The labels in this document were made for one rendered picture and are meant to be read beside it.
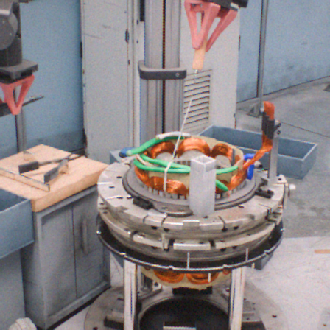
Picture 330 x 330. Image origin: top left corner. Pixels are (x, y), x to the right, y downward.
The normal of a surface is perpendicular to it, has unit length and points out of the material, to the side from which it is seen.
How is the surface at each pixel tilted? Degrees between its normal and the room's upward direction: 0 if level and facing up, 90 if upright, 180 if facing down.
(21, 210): 90
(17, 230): 90
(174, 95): 90
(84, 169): 0
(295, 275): 0
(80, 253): 90
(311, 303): 0
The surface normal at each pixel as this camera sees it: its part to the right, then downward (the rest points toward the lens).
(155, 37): 0.11, 0.37
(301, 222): 0.01, -0.93
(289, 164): -0.46, 0.33
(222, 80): 0.69, 0.29
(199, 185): -0.73, 0.25
